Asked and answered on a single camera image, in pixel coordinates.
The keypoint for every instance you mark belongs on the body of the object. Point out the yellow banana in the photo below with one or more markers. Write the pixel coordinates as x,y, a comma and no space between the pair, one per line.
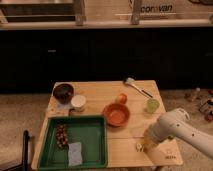
139,147

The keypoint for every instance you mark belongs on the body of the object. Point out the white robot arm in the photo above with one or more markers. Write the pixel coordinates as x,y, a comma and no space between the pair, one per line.
174,124

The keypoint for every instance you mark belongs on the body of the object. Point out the red bowl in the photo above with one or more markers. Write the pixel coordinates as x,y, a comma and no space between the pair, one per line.
116,114

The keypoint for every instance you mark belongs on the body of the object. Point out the dark brown bowl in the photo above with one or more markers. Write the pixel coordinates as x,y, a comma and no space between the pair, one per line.
63,93

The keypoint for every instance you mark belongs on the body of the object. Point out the orange fruit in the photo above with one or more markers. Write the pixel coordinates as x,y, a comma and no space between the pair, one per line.
121,98

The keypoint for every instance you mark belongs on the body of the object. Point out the white cup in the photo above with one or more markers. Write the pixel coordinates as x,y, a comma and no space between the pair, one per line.
78,102

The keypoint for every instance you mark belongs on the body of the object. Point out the light green cup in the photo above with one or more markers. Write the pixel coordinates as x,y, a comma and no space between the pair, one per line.
152,105

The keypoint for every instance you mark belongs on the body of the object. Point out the green plastic tray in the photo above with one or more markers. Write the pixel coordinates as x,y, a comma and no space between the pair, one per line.
89,131

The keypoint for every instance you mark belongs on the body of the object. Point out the brown grape bunch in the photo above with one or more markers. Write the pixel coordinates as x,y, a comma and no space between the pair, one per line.
61,136

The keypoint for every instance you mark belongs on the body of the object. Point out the metal spoon black handle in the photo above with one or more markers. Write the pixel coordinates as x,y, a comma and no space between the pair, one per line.
131,82

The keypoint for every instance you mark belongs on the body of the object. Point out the black chair frame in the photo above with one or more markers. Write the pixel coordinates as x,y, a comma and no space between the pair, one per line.
18,164

